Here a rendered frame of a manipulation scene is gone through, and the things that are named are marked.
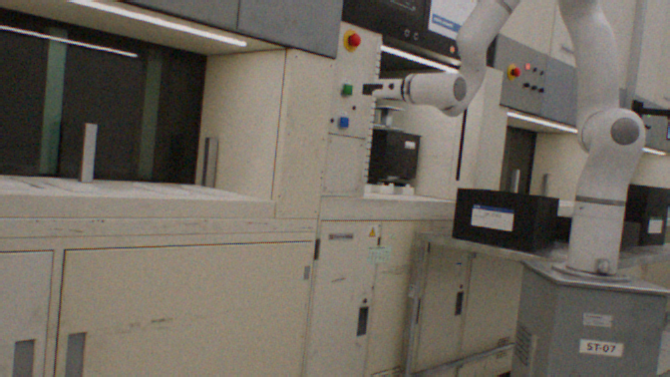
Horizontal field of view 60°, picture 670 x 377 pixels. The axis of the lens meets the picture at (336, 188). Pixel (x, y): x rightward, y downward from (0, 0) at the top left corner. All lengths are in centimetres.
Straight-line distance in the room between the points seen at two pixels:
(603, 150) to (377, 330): 99
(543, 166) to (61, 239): 300
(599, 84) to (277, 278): 100
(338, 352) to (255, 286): 44
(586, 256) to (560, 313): 18
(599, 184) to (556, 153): 219
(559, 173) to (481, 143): 147
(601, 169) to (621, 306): 33
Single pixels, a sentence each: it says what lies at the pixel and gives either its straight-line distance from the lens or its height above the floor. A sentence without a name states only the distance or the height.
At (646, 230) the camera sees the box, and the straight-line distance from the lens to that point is 276.
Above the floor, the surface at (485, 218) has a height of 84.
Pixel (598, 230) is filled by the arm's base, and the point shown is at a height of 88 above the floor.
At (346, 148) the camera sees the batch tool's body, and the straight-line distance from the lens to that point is 182.
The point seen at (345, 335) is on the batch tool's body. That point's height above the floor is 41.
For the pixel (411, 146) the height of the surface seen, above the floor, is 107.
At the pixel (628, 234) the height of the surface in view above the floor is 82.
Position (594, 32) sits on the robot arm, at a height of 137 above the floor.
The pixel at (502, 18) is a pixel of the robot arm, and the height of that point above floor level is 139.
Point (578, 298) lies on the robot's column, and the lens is 152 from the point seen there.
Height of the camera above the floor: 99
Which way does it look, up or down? 3 degrees down
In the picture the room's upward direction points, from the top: 6 degrees clockwise
